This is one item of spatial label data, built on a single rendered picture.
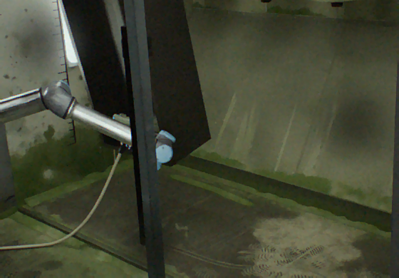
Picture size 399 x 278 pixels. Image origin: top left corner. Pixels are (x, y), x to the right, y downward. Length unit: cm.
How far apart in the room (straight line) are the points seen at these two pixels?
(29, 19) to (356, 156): 215
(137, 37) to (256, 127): 226
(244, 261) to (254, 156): 101
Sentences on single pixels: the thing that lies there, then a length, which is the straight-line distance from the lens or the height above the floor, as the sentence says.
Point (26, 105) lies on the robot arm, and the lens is 331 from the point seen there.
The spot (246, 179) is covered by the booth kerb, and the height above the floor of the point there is 10.
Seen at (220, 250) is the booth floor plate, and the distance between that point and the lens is 364.
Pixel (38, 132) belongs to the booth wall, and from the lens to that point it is 442.
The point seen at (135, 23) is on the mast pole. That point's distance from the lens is 224.
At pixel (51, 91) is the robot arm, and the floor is 102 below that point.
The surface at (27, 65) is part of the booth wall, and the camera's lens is 430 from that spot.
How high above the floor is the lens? 178
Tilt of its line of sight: 18 degrees down
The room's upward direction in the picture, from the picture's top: 3 degrees counter-clockwise
